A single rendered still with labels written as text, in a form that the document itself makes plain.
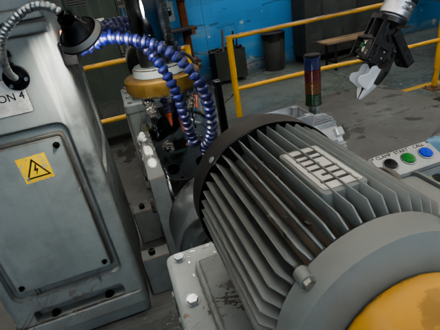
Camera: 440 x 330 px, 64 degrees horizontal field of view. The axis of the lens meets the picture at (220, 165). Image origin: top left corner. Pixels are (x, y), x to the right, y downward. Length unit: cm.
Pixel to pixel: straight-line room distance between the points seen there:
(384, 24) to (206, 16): 519
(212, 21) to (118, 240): 549
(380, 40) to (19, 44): 79
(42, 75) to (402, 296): 62
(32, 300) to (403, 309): 80
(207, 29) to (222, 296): 579
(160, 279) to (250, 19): 566
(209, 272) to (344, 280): 27
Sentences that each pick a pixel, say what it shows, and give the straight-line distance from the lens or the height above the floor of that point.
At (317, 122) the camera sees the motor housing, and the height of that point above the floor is 111.
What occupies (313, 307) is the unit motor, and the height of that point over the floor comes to 132.
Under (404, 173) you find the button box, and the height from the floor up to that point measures 105.
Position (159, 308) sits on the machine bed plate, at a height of 80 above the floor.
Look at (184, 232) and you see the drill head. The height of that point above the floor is 111.
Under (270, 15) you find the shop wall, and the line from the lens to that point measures 647.
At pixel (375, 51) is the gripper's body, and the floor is 129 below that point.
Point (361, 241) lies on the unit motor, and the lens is 24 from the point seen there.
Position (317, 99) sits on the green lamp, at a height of 105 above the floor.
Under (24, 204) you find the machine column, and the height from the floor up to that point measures 118.
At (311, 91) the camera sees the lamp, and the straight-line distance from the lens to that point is 137.
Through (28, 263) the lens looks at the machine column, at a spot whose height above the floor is 105.
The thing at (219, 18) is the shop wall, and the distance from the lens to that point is 616.
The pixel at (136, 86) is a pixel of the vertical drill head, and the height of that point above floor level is 133.
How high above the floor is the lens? 151
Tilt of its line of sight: 28 degrees down
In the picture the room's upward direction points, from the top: 10 degrees counter-clockwise
